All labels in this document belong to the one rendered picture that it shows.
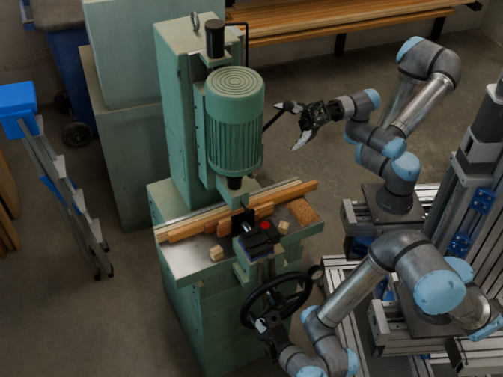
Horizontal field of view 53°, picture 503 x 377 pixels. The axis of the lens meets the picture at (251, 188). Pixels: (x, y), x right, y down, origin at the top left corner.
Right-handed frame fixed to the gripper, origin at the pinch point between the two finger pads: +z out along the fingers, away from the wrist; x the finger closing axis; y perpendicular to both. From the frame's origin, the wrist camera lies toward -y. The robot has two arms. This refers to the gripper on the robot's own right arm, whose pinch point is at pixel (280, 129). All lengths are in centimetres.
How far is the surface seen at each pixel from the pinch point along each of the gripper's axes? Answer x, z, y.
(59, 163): -33, 64, -96
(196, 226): 17.9, 28.1, -36.0
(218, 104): -10.3, 20.0, 9.7
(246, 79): -15.1, 9.0, 9.8
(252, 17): -114, -91, -169
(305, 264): 47, -13, -54
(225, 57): -25.0, 10.5, 4.5
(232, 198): 13.8, 15.7, -23.3
